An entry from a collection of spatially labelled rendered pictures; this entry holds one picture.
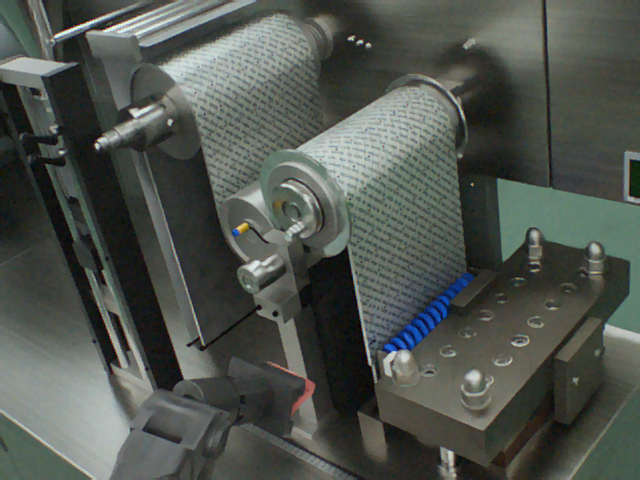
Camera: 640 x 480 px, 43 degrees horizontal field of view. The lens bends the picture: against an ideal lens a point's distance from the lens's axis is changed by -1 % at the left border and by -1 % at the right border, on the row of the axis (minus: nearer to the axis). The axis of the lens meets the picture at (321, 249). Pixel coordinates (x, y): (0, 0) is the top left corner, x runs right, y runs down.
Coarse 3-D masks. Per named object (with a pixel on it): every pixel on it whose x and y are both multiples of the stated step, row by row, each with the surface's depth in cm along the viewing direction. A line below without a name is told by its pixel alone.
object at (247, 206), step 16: (240, 192) 110; (256, 192) 109; (224, 208) 112; (240, 208) 111; (256, 208) 107; (224, 224) 114; (240, 224) 112; (256, 224) 110; (272, 224) 107; (240, 240) 114; (256, 240) 111; (240, 256) 115; (256, 256) 114
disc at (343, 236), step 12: (276, 156) 99; (288, 156) 97; (300, 156) 96; (264, 168) 102; (312, 168) 95; (324, 168) 94; (264, 180) 103; (324, 180) 95; (264, 192) 104; (336, 192) 95; (336, 204) 96; (348, 216) 95; (348, 228) 96; (336, 240) 99; (348, 240) 98; (312, 252) 104; (324, 252) 102; (336, 252) 100
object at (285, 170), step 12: (432, 96) 110; (444, 108) 110; (276, 168) 99; (288, 168) 98; (300, 168) 96; (276, 180) 100; (300, 180) 97; (312, 180) 96; (324, 192) 95; (324, 204) 96; (336, 216) 96; (324, 228) 99; (336, 228) 97; (312, 240) 101; (324, 240) 100
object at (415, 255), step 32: (448, 192) 113; (384, 224) 103; (416, 224) 108; (448, 224) 114; (352, 256) 99; (384, 256) 105; (416, 256) 110; (448, 256) 116; (384, 288) 106; (416, 288) 112; (384, 320) 108
